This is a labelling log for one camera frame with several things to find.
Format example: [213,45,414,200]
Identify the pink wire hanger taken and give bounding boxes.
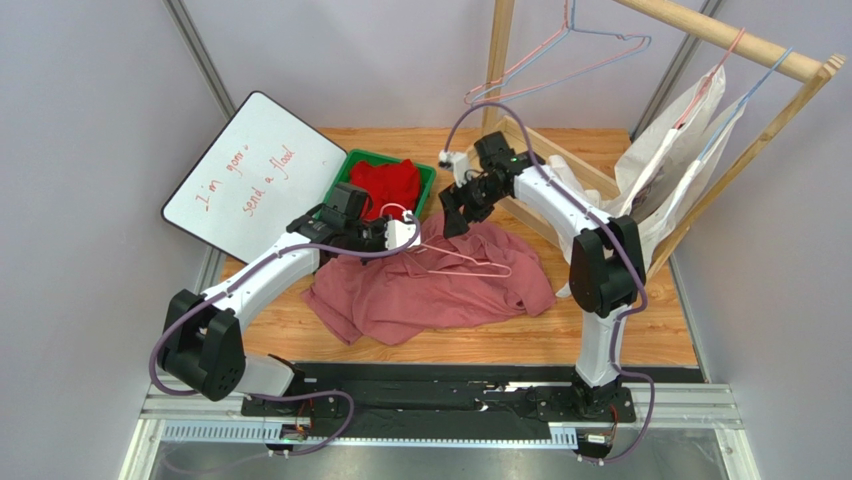
[380,203,513,278]

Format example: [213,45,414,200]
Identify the pink t shirt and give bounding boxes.
[301,215,556,345]

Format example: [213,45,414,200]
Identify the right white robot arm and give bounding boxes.
[439,132,646,394]

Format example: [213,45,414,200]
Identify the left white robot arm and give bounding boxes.
[148,183,394,401]

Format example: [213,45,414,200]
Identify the red t shirt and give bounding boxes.
[350,159,421,220]

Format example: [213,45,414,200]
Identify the white shirt on pink hanger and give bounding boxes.
[565,65,728,268]

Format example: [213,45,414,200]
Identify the white shirt on blue hanger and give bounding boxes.
[555,98,747,297]

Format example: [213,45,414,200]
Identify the pink hanger holding shirt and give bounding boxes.
[673,27,746,130]

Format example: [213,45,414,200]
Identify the blue hanger holding shirt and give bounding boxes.
[695,47,793,163]

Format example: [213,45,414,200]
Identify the wooden clothes rack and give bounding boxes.
[465,0,848,281]

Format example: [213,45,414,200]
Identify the white whiteboard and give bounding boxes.
[161,91,347,263]

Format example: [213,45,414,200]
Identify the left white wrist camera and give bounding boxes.
[385,210,421,250]

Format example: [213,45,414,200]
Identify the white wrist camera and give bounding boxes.
[385,210,421,250]
[438,150,472,188]

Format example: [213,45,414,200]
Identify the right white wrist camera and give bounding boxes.
[438,150,472,188]

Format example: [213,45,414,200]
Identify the pink wire hanger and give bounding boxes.
[463,1,653,107]

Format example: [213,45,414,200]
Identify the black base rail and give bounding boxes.
[241,362,702,460]

